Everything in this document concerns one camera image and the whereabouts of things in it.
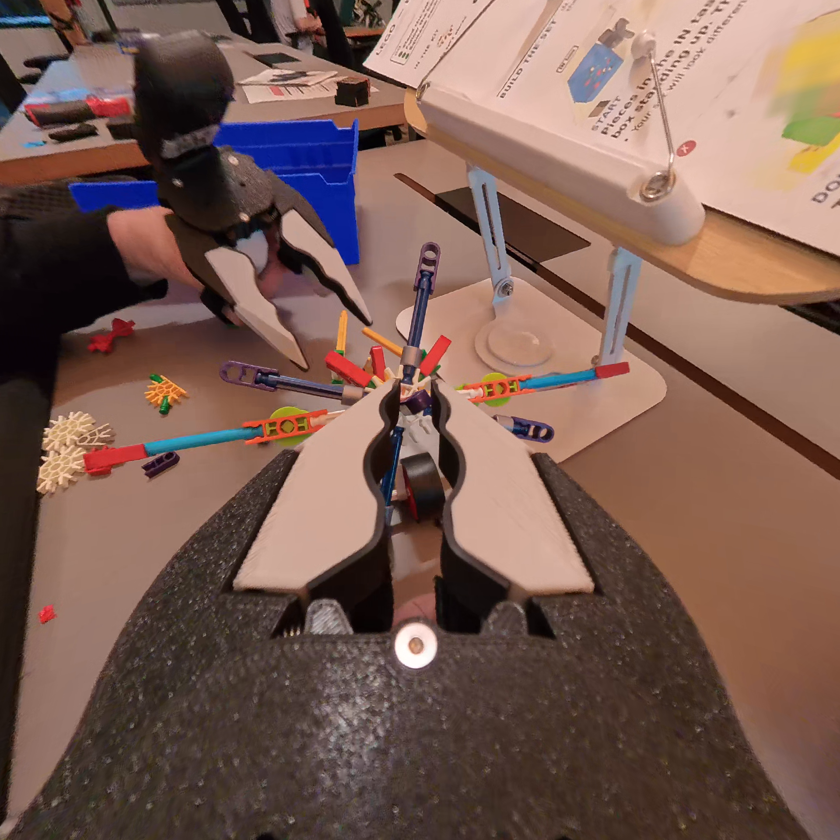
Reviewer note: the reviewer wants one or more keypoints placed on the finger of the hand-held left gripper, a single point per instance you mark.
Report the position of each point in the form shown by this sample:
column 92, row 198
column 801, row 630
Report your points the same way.
column 246, row 295
column 315, row 246

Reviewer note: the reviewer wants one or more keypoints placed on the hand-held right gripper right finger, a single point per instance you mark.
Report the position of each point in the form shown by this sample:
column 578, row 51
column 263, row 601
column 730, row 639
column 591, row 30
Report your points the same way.
column 512, row 512

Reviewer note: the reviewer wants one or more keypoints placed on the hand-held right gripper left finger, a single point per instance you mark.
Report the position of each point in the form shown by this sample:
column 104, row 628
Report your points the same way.
column 328, row 499

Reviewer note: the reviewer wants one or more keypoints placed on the yellow plastic rod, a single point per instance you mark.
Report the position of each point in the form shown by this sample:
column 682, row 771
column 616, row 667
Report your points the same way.
column 382, row 341
column 342, row 333

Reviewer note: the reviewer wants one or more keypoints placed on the colourful construction toy plane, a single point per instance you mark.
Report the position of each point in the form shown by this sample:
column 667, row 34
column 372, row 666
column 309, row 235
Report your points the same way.
column 354, row 371

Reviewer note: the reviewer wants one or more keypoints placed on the purple plastic clip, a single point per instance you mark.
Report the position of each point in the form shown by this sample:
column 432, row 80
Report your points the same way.
column 161, row 464

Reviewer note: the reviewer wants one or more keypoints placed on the person's left forearm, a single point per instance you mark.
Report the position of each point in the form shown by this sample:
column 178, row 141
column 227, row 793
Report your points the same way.
column 52, row 282

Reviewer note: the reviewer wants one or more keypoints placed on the person's left hand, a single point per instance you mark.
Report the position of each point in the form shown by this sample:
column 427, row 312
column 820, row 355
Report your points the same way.
column 144, row 246

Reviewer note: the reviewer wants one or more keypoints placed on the blue plastic bin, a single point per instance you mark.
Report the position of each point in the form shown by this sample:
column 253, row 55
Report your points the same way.
column 308, row 184

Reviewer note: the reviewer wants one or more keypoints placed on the yellow connector with green rod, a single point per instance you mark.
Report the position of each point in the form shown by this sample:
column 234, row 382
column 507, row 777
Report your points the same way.
column 155, row 379

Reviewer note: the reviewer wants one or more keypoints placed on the orange fan connector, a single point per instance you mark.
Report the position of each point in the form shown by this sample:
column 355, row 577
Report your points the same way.
column 167, row 392

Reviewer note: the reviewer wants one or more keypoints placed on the wooden background table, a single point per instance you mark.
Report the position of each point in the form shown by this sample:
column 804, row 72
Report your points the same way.
column 65, row 157

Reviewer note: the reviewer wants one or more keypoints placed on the red fan connector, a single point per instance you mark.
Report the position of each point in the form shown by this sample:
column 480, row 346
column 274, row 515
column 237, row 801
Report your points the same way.
column 111, row 334

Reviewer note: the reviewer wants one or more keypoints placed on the paper sheets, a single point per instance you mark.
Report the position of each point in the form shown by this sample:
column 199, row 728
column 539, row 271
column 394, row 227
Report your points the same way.
column 289, row 82

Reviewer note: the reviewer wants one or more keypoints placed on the small black box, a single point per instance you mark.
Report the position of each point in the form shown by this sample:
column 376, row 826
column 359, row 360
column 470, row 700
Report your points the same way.
column 352, row 93

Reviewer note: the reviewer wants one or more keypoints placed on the pale grey snowflake connector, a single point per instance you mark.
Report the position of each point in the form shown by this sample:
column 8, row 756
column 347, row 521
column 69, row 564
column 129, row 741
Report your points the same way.
column 98, row 435

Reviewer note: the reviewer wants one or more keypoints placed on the white snowflake connector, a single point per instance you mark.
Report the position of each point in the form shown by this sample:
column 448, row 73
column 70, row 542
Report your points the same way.
column 69, row 430
column 59, row 471

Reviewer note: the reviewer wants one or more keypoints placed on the wooden and white book stand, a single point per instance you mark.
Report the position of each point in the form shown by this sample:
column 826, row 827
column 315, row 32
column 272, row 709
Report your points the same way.
column 564, row 177

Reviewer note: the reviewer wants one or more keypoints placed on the black perforated pad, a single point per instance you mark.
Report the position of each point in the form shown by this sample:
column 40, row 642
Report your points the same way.
column 13, row 590

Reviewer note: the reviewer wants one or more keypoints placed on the printed instruction sheet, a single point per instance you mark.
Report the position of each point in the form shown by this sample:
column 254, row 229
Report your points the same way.
column 722, row 79

